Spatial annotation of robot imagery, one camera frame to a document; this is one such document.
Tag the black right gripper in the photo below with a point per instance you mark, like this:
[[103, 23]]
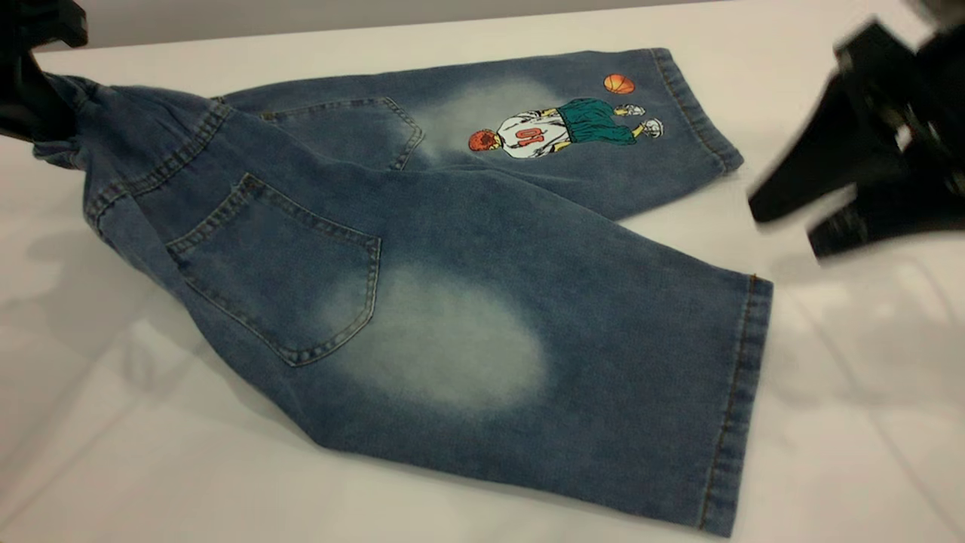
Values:
[[920, 105]]

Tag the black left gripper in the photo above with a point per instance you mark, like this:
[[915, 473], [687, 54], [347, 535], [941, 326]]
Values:
[[41, 23]]

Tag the blue denim shorts basketball print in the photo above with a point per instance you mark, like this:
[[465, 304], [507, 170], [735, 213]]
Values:
[[452, 286]]

